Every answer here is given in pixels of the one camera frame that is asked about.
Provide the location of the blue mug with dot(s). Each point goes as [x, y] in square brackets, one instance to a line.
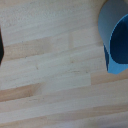
[115, 36]

